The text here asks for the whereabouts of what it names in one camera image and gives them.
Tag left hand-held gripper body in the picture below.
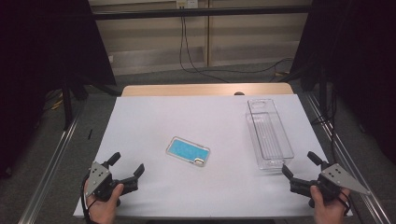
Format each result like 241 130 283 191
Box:
85 161 140 203

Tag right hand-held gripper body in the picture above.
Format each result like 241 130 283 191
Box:
289 161 372 203

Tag clear plastic container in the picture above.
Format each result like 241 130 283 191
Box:
245 98 295 172

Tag blue phone case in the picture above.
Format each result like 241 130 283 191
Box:
165 135 211 168

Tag person's left hand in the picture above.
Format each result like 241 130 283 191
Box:
83 183 125 224

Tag person's right hand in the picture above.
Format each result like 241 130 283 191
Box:
309 185 351 224

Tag white table board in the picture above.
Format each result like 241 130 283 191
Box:
73 94 354 218

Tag wooden table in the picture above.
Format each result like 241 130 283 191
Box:
120 82 295 97

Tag black curtain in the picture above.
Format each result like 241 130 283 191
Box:
0 0 117 180
290 0 396 164

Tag black horizontal bar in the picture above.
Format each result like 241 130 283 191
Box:
92 5 313 21

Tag metal floor rail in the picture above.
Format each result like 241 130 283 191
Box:
304 92 394 224
18 106 82 224

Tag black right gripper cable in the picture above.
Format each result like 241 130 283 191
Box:
337 189 352 217

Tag black floor cables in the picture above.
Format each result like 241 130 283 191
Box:
311 88 341 157

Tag black stand post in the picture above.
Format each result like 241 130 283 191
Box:
61 82 75 131

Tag yellow floor cables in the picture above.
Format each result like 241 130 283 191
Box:
46 89 64 111

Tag black wall cable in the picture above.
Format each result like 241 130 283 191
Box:
178 17 232 84
182 17 295 76

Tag white wall socket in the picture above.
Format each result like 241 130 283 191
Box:
175 0 200 9

